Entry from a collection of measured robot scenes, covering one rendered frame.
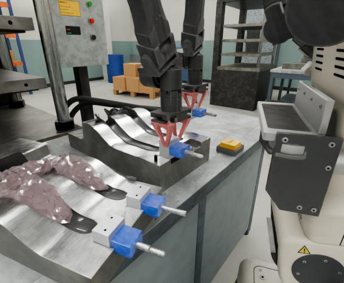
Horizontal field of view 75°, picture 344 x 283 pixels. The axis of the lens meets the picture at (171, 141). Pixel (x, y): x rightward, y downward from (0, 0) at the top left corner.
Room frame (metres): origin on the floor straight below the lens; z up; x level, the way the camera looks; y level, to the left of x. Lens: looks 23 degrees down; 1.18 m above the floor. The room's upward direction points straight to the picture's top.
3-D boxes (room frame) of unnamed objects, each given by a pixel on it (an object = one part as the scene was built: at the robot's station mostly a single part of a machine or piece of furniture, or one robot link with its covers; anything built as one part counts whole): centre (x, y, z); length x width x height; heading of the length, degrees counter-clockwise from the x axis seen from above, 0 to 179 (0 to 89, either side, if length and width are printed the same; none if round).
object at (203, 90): (0.89, -0.10, 0.99); 0.07 x 0.07 x 0.09; 50
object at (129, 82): (5.84, 0.78, 0.37); 1.20 x 0.82 x 0.74; 62
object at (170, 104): (0.59, 0.00, 1.04); 0.10 x 0.07 x 0.07; 141
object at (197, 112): (0.86, -0.12, 0.93); 0.13 x 0.05 x 0.05; 50
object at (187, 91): (0.87, -0.08, 0.99); 0.07 x 0.07 x 0.09; 50
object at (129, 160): (0.78, 0.14, 0.87); 0.50 x 0.26 x 0.14; 50
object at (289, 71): (4.45, -2.48, 0.46); 1.90 x 0.70 x 0.92; 144
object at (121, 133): (0.76, 0.14, 0.92); 0.35 x 0.16 x 0.09; 50
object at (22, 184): (0.45, 0.30, 0.90); 0.26 x 0.18 x 0.08; 67
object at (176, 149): (0.56, -0.03, 0.91); 0.13 x 0.05 x 0.05; 50
